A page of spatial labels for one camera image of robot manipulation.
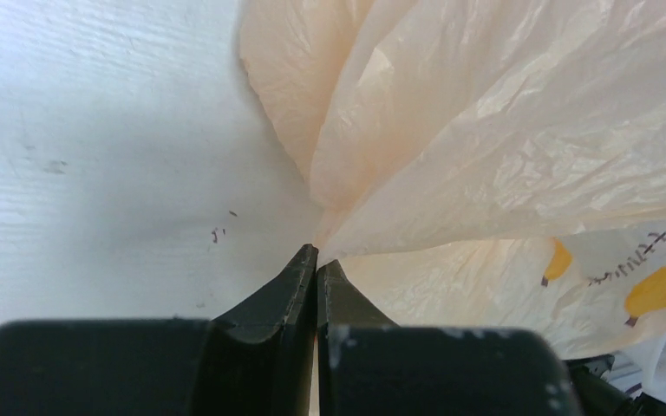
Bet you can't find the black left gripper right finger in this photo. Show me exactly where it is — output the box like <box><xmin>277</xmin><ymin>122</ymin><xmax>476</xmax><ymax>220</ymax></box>
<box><xmin>317</xmin><ymin>262</ymin><xmax>582</xmax><ymax>415</ymax></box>

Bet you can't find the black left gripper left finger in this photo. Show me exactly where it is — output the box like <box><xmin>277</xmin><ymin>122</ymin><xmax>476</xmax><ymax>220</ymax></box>
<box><xmin>0</xmin><ymin>244</ymin><xmax>317</xmax><ymax>415</ymax></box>

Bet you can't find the orange translucent plastic bag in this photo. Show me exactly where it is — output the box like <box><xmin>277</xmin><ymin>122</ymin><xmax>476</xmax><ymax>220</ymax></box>
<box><xmin>239</xmin><ymin>1</ymin><xmax>666</xmax><ymax>359</ymax></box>

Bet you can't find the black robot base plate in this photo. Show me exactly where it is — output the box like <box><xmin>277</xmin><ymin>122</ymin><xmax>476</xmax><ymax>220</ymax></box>
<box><xmin>562</xmin><ymin>353</ymin><xmax>666</xmax><ymax>416</ymax></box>

